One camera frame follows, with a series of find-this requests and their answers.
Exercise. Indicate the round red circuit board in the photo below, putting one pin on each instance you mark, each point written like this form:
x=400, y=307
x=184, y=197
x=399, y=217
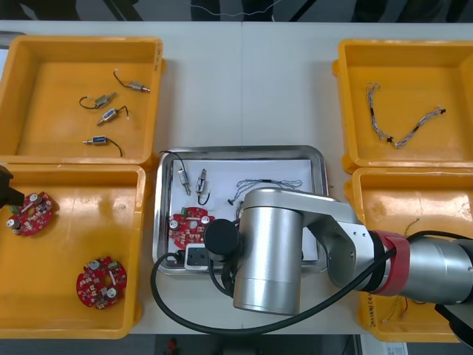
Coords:
x=101, y=283
x=190, y=229
x=31, y=214

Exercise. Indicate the steel tray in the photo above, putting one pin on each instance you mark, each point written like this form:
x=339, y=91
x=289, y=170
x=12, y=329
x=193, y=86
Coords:
x=325, y=177

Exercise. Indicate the small red object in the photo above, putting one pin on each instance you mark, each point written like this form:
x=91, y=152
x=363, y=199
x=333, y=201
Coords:
x=172, y=345

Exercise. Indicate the white sheet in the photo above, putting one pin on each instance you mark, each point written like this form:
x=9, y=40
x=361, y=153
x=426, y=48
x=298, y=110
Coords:
x=221, y=174

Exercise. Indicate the white printed label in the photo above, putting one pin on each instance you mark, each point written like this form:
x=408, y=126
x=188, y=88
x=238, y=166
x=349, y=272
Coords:
x=395, y=348

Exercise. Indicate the silver-grey right robot arm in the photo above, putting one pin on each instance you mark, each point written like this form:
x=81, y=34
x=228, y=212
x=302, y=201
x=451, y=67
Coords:
x=273, y=251

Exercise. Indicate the small metal solenoid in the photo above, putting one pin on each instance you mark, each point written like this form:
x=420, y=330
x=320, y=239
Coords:
x=182, y=177
x=201, y=183

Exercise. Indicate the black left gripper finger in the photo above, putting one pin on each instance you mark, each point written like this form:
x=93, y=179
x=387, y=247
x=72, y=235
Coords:
x=6, y=175
x=11, y=196

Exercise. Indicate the group of metal solenoids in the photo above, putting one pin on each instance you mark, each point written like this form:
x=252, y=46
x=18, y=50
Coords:
x=137, y=87

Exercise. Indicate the yellow-orange plastic bin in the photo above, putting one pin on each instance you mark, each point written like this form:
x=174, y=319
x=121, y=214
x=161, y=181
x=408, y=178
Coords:
x=92, y=222
x=406, y=63
x=55, y=55
x=388, y=199

